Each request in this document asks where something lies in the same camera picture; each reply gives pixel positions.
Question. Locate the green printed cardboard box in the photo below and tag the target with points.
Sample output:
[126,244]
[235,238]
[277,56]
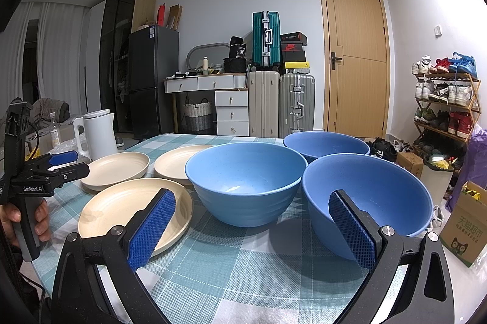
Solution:
[464,234]

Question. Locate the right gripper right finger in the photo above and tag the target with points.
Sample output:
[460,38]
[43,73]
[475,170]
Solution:
[364,237]

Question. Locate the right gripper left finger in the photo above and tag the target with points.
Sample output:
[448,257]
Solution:
[133,244]

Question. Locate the woven laundry basket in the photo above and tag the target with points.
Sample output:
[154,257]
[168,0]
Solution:
[198,115]

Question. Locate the blue bowl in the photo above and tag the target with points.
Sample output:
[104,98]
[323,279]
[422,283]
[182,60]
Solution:
[246,184]
[389,193]
[315,144]

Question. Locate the stacked shoe boxes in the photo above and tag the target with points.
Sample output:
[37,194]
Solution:
[293,57]

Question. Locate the checkered teal tablecloth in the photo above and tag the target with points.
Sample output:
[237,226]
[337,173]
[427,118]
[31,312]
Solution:
[277,273]

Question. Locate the purple rolled mat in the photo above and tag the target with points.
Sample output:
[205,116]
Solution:
[474,167]

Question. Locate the beige suitcase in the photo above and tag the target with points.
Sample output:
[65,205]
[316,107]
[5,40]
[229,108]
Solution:
[263,104]

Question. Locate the white electric kettle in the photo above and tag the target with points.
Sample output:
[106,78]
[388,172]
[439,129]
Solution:
[99,134]

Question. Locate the black refrigerator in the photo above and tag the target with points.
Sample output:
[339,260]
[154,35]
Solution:
[153,57]

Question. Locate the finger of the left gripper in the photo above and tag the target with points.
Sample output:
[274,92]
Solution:
[62,175]
[61,159]

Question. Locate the white trash bin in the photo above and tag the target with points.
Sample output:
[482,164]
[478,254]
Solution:
[436,175]

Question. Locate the silver suitcase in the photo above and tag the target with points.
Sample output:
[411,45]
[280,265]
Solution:
[296,103]

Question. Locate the clear plastic bottle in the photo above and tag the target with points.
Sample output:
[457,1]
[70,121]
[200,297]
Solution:
[54,131]

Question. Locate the small brown cardboard box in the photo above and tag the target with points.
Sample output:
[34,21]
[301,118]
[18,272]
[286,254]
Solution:
[410,162]

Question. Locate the teal suitcase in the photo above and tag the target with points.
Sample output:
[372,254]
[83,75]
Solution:
[267,40]

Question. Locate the cream plate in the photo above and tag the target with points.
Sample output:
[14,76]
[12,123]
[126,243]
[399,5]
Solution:
[114,169]
[171,165]
[117,204]

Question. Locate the wooden door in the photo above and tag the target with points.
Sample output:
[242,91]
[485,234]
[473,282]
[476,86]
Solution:
[357,67]

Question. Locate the bamboo shoe rack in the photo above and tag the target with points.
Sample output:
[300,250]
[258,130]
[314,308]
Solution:
[448,109]

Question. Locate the white drawer desk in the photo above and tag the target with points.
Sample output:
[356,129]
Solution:
[230,98]

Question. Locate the person's left hand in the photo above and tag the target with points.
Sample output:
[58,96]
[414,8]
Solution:
[10,215]

